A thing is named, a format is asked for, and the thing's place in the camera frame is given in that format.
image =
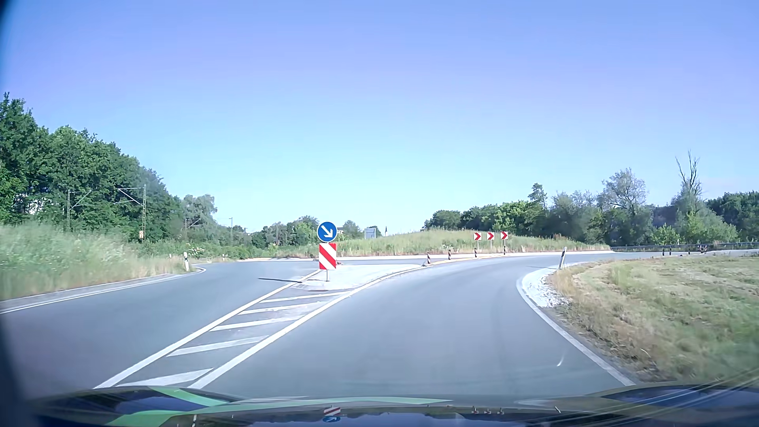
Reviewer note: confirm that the car's own bonnet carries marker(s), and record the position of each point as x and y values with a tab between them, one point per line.
379	409

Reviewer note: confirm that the tall grass verge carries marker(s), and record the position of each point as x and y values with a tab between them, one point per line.
65	258

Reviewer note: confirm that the blue road sign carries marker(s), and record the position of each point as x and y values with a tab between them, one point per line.
370	233

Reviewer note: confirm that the metal guard rail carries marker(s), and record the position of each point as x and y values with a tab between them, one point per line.
682	246

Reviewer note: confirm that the grey asphalt road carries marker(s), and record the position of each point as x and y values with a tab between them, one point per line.
427	332

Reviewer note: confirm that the row of green trees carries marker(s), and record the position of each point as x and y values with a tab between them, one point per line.
622	216

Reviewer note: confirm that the kerbed traffic island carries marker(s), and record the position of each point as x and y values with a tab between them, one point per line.
356	274

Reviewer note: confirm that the wood of green trees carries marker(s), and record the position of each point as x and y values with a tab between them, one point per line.
77	178

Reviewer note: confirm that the railway catenary mast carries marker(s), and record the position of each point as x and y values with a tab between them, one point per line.
143	213
69	209

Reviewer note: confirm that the blue arrow sign with striped board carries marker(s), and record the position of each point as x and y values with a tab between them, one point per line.
327	249

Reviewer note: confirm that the road markings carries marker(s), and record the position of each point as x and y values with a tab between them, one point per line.
278	335

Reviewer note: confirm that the dry grass verge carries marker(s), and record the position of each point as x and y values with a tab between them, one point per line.
670	314

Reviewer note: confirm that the red white chevron sign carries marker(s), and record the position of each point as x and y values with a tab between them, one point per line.
490	236
504	235
477	236

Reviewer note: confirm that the grassy roundabout island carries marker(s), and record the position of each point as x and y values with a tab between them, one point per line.
427	242

